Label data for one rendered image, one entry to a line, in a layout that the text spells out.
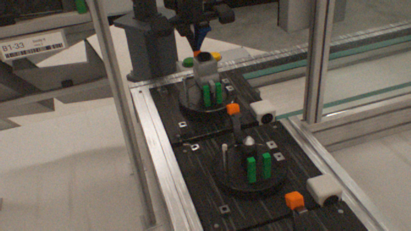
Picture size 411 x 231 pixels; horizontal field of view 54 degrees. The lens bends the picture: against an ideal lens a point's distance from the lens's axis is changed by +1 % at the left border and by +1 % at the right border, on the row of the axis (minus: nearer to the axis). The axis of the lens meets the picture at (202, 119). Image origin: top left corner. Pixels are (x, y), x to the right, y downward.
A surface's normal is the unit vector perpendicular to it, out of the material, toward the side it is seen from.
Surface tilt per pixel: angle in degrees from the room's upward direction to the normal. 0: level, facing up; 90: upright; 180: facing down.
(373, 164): 0
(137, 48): 88
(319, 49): 90
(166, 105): 0
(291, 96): 0
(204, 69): 90
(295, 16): 90
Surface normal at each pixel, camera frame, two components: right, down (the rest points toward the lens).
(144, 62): -0.59, 0.52
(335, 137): 0.30, 0.55
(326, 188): -0.09, -0.80
